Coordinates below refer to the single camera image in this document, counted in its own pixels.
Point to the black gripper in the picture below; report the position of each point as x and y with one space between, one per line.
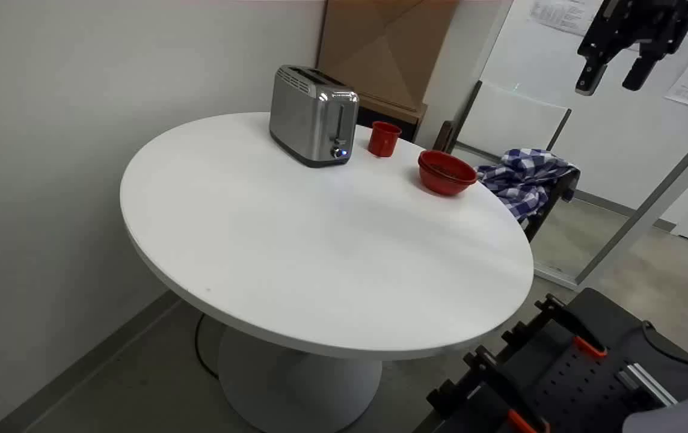
647 19

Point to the silver two-slot toaster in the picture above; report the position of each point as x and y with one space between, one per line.
311 120

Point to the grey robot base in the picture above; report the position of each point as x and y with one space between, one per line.
681 413

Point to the grey metal pole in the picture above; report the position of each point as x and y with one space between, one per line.
658 201

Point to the black stool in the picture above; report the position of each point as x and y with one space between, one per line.
556 195

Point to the blue white checkered cloth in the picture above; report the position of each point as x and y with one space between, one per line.
526 184

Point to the red bowl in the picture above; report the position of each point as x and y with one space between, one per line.
445 179

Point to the brown cardboard box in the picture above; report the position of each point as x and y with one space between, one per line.
382 49

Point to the small red plastic cup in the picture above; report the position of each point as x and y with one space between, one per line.
382 141

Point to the white panel with black frame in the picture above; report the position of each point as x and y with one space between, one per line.
512 120

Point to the white table pedestal base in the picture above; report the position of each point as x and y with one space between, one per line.
297 386

